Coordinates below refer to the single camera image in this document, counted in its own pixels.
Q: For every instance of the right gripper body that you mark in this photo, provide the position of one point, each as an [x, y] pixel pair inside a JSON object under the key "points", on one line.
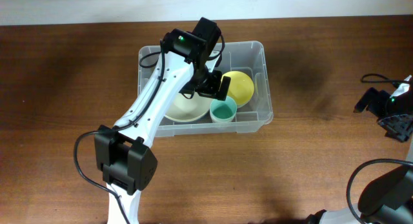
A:
{"points": [[395, 114]]}

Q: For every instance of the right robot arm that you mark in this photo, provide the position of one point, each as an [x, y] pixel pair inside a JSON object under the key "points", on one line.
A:
{"points": [[388, 198]]}

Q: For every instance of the clear plastic storage bin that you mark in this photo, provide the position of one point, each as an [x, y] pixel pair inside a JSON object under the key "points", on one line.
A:
{"points": [[247, 57]]}

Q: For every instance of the cream large bowl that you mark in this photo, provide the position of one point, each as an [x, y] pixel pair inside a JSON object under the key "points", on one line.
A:
{"points": [[185, 110]]}

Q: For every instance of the yellow small bowl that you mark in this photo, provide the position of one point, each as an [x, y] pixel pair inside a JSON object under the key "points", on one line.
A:
{"points": [[241, 87]]}

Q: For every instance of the green cup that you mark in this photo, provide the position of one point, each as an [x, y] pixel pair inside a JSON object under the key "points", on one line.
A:
{"points": [[223, 111]]}

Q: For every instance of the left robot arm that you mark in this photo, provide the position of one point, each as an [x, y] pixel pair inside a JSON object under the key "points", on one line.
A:
{"points": [[123, 152]]}

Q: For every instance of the green small bowl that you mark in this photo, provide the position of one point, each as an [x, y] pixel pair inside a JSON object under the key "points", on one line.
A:
{"points": [[242, 105]]}

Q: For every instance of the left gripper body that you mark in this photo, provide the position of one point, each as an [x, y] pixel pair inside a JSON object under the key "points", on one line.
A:
{"points": [[208, 82]]}

